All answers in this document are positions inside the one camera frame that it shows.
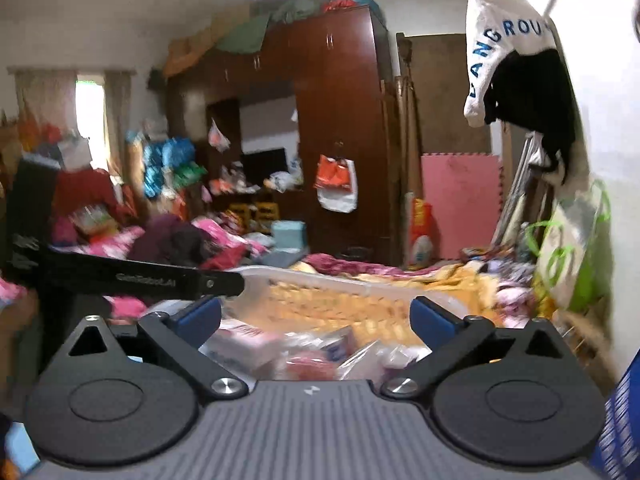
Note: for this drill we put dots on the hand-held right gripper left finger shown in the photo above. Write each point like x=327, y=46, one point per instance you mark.
x=200, y=313

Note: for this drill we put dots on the small white plastic bag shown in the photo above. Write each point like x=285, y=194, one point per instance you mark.
x=218, y=137

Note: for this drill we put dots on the yellow blanket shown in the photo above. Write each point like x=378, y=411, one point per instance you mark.
x=450, y=282

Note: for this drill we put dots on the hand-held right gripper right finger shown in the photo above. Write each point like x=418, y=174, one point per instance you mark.
x=432, y=316

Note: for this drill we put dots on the green white shopping bag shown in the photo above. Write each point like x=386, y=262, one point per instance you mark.
x=570, y=255

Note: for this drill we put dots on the beige curtain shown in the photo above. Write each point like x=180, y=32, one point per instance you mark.
x=117, y=120
x=45, y=100

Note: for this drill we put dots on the brown wooden board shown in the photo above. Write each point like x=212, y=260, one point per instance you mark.
x=445, y=95

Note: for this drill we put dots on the brown wooden wardrobe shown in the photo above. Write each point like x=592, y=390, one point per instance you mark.
x=345, y=110

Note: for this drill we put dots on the leaning metal poles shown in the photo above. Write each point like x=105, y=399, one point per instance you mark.
x=520, y=195

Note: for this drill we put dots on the dark maroon garment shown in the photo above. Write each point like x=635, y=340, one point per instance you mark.
x=170, y=242

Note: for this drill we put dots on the light blue box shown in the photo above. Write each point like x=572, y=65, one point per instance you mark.
x=289, y=235

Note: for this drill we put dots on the orange white shopping bag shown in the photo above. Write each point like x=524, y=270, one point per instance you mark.
x=336, y=180

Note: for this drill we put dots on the crumpled clear plastic bag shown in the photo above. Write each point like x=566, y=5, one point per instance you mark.
x=380, y=362

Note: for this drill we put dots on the white lettered cloth bag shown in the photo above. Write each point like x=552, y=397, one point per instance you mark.
x=500, y=25

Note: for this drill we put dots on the white pink packet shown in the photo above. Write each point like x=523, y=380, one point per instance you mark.
x=240, y=345

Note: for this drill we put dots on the yellow stool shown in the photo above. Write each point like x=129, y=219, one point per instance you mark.
x=238, y=217
x=263, y=216

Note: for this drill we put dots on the cardboard boxes on wardrobe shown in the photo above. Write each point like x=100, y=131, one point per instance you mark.
x=200, y=45

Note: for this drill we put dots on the pink floral blanket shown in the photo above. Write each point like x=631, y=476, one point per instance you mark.
x=220, y=237

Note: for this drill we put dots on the red covered cabinet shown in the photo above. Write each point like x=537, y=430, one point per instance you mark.
x=87, y=195

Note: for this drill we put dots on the pink foam mat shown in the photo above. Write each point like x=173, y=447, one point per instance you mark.
x=460, y=205

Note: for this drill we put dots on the black television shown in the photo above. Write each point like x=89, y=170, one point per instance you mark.
x=264, y=166

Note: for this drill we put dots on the white plastic basket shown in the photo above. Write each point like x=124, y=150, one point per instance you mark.
x=320, y=276

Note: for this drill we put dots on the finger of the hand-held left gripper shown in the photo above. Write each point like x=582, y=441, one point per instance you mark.
x=225, y=284

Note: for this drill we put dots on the bright window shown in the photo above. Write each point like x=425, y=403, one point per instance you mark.
x=91, y=120

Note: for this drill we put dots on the blue plastic bag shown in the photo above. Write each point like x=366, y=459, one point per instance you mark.
x=152, y=170
x=178, y=152

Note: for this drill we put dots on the person's left forearm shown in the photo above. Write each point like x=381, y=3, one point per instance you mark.
x=22, y=345

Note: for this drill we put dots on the black hanging garment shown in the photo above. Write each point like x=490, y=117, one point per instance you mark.
x=540, y=105

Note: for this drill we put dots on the red yellow sack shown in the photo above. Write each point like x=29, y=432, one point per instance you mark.
x=421, y=235

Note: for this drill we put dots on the green cloth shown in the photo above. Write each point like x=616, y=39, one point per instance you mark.
x=250, y=35

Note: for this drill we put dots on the white red blue packet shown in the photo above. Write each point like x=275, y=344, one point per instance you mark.
x=342, y=342

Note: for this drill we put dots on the maroon patterned blanket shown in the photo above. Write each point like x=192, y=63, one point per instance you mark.
x=350, y=264

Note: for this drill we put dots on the blue woven bag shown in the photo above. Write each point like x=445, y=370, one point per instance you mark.
x=622, y=425

